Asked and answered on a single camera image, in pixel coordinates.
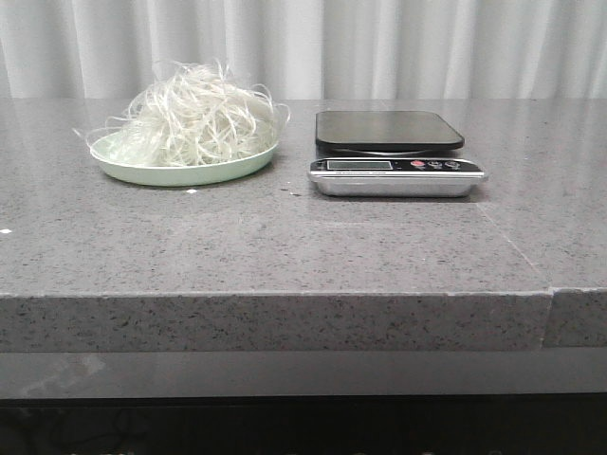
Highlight white vermicelli noodle bundle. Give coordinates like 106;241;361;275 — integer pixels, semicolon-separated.
77;62;290;167

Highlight black and silver kitchen scale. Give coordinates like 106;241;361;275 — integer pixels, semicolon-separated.
308;111;487;197

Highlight light green round plate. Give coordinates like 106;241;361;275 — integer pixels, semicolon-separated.
89;133;278;187

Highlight white pleated curtain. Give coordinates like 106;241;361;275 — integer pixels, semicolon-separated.
1;1;606;100

